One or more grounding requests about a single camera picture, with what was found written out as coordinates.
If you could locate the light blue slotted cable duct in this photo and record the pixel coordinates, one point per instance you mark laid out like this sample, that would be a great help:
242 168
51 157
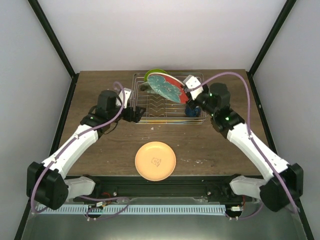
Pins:
82 209

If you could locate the right black frame post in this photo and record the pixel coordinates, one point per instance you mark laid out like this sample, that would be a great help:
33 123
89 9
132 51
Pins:
276 27

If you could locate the wire dish rack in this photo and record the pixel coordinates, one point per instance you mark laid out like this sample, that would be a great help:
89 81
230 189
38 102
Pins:
159 110

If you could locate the red rimmed plate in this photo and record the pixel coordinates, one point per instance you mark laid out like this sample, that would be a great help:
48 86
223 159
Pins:
168 87

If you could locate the pale teal floral plate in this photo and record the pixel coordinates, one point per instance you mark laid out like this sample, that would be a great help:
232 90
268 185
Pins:
145 87

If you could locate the black frame post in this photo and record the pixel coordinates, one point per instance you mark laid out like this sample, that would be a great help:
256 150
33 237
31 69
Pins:
43 20
276 27

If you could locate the dark blue mug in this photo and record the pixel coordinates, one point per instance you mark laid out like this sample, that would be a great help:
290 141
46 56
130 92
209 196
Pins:
192 112

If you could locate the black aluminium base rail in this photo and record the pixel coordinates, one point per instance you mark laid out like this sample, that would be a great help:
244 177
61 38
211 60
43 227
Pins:
212 188

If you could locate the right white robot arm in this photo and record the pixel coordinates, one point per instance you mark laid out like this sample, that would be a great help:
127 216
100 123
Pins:
281 184

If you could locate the lime green plate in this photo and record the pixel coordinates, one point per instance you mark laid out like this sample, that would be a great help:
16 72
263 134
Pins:
151 71

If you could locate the orange plastic plate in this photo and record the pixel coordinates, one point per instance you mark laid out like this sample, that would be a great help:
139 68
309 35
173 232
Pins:
155 161

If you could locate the left black frame post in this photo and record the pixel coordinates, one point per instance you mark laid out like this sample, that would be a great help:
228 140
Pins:
43 20

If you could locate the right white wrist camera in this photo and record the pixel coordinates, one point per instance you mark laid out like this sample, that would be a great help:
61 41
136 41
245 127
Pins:
194 85

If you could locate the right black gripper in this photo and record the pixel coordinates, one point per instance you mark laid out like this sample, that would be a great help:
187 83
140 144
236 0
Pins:
191 104

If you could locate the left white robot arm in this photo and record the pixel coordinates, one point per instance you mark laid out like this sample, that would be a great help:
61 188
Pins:
46 181

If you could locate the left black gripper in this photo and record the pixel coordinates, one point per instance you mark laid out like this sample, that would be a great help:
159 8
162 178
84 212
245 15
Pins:
137 116

